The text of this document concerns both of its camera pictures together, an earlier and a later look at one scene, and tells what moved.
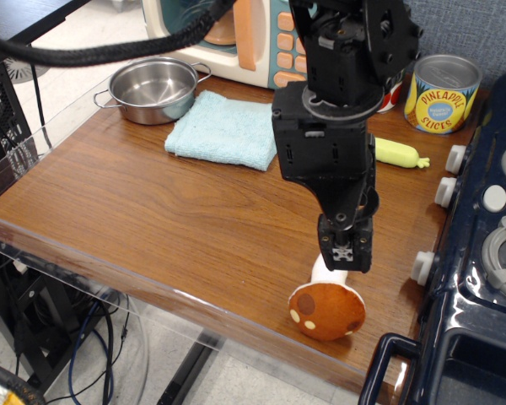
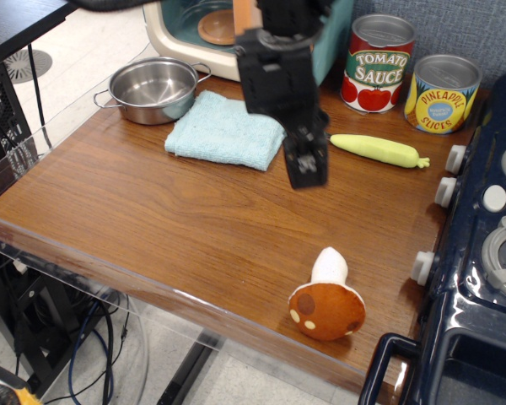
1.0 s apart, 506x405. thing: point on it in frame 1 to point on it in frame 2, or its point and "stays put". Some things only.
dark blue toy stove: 472,351 stays put
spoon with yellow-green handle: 395,153 stays put
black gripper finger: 327,235 to 300,155
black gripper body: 328,152 to 277,83
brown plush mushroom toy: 327,309 stays put
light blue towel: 230,131 stays put
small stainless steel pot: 153,90 stays put
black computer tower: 8,143 stays put
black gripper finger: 362,234 to 314,160
